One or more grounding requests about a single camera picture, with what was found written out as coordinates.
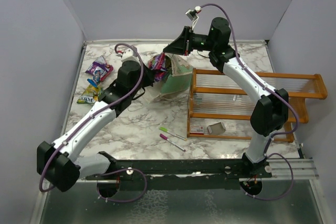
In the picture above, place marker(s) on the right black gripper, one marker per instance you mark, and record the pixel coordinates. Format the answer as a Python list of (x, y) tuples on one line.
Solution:
[(180, 46)]

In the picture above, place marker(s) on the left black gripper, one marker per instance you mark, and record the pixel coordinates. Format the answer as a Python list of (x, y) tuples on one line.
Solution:
[(150, 76)]

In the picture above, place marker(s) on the red snack packet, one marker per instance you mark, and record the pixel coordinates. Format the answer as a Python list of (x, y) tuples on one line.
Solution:
[(160, 65)]

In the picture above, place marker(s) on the green printed paper bag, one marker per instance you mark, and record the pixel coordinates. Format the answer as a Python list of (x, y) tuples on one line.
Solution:
[(177, 80)]

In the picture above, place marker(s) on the purple snack packet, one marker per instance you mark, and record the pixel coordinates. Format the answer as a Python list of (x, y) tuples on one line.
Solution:
[(100, 64)]

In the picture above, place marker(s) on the blue candy packet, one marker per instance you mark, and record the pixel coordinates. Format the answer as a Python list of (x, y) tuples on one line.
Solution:
[(96, 76)]

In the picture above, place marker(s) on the yellow green snack packet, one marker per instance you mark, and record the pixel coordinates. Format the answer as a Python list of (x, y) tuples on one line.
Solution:
[(90, 95)]

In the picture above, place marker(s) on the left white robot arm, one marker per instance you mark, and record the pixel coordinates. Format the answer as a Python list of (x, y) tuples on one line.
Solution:
[(59, 162)]

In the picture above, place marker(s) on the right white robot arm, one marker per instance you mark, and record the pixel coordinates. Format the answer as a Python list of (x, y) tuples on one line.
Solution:
[(270, 111)]

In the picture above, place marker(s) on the green capped pen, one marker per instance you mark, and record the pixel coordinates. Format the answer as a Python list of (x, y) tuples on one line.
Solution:
[(172, 134)]

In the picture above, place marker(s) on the purple capped pen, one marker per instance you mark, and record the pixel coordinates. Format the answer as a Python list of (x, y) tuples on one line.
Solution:
[(171, 142)]

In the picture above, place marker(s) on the red white card box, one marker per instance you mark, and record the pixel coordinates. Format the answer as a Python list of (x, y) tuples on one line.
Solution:
[(199, 130)]

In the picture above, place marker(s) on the wooden rack with clear rods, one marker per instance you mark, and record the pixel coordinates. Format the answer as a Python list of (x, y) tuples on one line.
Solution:
[(215, 98)]

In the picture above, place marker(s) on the small open cardboard box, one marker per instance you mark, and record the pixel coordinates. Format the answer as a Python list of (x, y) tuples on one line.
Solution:
[(216, 129)]

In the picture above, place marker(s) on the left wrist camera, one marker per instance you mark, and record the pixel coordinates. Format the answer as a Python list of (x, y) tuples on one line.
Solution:
[(127, 55)]

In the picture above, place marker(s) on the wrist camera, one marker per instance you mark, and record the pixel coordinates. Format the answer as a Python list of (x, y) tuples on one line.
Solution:
[(192, 14), (127, 55)]

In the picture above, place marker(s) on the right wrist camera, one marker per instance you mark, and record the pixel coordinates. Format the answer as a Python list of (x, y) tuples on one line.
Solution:
[(192, 14)]

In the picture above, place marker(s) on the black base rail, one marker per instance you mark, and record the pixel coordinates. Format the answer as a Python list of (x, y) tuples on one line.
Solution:
[(176, 174)]

